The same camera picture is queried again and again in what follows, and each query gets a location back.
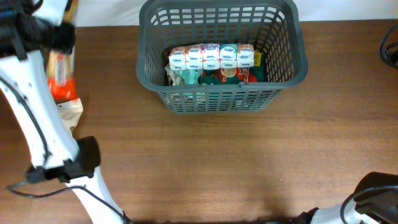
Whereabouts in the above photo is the San Remo spaghetti pack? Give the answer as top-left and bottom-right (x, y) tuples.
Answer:
(46, 0), (80, 103)

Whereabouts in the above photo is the beige paper bag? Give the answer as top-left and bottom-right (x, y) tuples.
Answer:
(57, 98), (83, 132)

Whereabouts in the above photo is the brown white snack bag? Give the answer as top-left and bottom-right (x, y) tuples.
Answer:
(165, 63), (184, 86)

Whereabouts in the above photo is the small pale green packet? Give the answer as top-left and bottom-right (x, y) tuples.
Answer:
(179, 69), (203, 85)

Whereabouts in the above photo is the Kleenex tissue multipack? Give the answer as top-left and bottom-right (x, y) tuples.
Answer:
(168, 43), (261, 71)

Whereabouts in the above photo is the green Nescafe coffee bag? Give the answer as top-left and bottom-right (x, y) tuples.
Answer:
(198, 51), (266, 85)

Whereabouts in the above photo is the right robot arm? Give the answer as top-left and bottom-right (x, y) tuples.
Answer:
(293, 172), (397, 224)

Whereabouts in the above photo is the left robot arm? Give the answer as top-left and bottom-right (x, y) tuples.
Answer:
(1, 1), (129, 223)

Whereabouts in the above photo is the grey plastic basket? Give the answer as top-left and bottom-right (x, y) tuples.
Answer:
(136, 0), (308, 114)

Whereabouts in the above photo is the black left camera cable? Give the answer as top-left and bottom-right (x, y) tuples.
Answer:
(5, 180), (131, 224)

